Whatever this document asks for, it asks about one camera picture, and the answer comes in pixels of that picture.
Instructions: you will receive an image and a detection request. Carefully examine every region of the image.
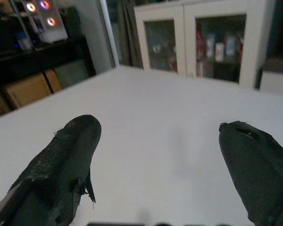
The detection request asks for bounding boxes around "pale green storage box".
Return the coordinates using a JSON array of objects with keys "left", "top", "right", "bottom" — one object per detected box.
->
[{"left": 54, "top": 60, "right": 90, "bottom": 89}]

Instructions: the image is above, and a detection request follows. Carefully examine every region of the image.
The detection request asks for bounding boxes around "white computer case with fans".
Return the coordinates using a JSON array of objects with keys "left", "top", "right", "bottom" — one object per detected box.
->
[{"left": 21, "top": 0, "right": 69, "bottom": 44}]

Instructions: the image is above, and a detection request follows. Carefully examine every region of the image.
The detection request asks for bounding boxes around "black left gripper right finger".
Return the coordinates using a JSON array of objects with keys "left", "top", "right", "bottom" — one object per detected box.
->
[{"left": 218, "top": 121, "right": 283, "bottom": 226}]

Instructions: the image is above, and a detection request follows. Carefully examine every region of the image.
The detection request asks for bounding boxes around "white glass-door cabinet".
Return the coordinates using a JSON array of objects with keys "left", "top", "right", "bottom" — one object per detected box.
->
[{"left": 133, "top": 0, "right": 275, "bottom": 88}]

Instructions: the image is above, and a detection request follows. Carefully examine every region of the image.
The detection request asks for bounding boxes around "grey-green curtain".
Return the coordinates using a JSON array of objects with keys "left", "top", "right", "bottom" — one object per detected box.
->
[{"left": 121, "top": 0, "right": 144, "bottom": 69}]

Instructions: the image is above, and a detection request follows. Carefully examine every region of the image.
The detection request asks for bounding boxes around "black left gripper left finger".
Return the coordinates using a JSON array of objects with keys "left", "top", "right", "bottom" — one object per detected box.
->
[{"left": 0, "top": 114, "right": 102, "bottom": 226}]

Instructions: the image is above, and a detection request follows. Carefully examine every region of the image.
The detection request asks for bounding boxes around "brown cardboard box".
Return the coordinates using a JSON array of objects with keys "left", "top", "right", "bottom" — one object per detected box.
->
[{"left": 1, "top": 69, "right": 63, "bottom": 110}]

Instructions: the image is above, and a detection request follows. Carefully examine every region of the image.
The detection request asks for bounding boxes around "black shelf unit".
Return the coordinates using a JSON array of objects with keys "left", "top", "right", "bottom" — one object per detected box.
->
[{"left": 0, "top": 0, "right": 97, "bottom": 89}]

